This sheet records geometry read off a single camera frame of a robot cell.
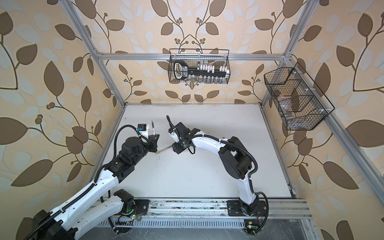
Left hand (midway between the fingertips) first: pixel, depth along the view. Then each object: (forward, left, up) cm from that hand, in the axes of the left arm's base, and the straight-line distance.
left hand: (158, 134), depth 77 cm
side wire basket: (+12, -72, +13) cm, 74 cm away
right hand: (+1, -8, -16) cm, 18 cm away
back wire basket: (+32, -20, +11) cm, 39 cm away
